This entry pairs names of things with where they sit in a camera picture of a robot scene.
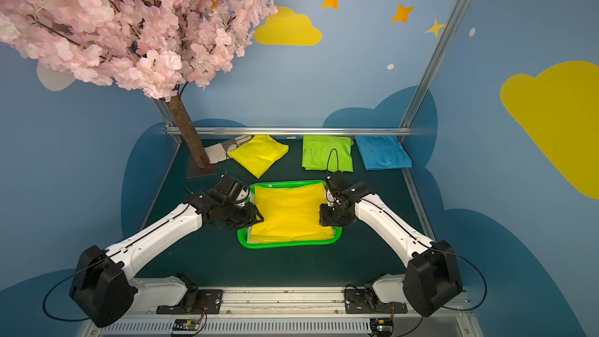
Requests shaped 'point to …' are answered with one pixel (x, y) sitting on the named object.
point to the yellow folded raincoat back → (259, 153)
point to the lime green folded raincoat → (327, 153)
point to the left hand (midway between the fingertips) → (260, 218)
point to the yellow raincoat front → (290, 213)
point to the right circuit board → (381, 327)
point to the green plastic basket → (244, 233)
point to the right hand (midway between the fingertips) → (327, 219)
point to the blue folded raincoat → (383, 152)
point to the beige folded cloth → (219, 152)
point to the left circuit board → (186, 324)
